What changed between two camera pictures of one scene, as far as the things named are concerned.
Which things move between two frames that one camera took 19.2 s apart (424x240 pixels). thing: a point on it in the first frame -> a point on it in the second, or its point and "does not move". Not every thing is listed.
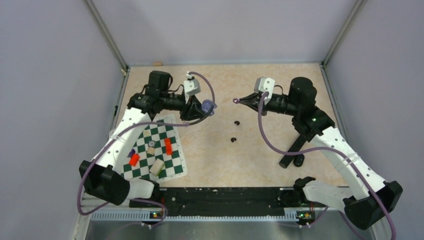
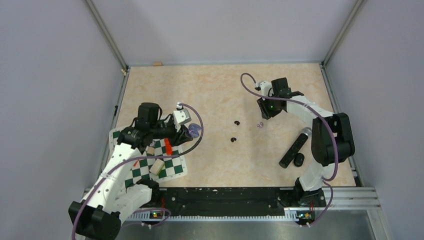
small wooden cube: x=151 y=150 does not move
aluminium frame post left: x=107 y=34 does not move
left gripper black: x=193 y=109 -> x=180 y=136
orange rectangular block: x=168 y=146 does not move
